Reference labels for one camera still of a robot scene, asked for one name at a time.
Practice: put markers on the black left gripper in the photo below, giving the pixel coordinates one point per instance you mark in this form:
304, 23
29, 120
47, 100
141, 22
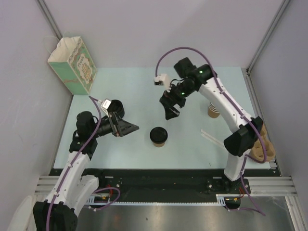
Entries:
120, 127

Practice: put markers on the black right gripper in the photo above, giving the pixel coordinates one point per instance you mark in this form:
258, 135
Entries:
168, 100

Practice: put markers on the black plastic cup lid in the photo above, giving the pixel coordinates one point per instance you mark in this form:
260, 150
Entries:
158, 135

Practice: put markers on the brown paper coffee cup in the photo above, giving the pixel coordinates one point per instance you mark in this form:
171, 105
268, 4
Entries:
159, 144

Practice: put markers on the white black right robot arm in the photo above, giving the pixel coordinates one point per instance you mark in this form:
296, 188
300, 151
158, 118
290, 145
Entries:
244, 128

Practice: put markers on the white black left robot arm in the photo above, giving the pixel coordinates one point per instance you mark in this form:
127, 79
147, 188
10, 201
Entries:
61, 208

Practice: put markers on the stack of black cup lids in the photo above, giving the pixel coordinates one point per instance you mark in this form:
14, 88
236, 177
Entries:
117, 106

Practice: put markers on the white wrapped straw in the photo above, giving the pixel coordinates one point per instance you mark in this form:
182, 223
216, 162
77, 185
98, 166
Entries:
212, 139

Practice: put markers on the stack of brown paper cups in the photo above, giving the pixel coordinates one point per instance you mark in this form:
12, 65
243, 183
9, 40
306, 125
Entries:
212, 111

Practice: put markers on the green patterned paper gift bag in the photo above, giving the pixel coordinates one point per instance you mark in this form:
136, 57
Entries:
73, 64

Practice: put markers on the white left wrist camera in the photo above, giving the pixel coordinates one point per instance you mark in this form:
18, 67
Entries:
104, 105

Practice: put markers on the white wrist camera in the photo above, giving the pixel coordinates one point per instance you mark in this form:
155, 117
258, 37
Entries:
162, 80
104, 105

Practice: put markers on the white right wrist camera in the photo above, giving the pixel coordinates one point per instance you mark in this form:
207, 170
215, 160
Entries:
162, 80

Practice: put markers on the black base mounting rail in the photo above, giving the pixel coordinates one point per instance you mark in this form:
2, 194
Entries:
171, 185

